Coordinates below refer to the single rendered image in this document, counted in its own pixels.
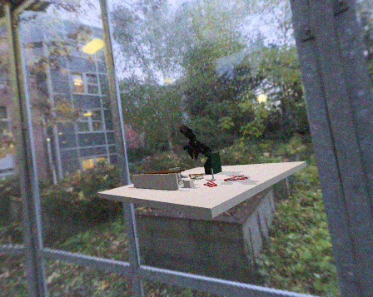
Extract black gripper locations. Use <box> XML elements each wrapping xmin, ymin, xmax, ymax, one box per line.
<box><xmin>183</xmin><ymin>140</ymin><xmax>203</xmax><ymax>160</ymax></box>

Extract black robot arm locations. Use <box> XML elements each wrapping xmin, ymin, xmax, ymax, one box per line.
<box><xmin>180</xmin><ymin>126</ymin><xmax>212</xmax><ymax>158</ymax></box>

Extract long grey flat panel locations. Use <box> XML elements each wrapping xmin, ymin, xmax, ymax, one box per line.
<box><xmin>132</xmin><ymin>174</ymin><xmax>179</xmax><ymax>190</ymax></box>

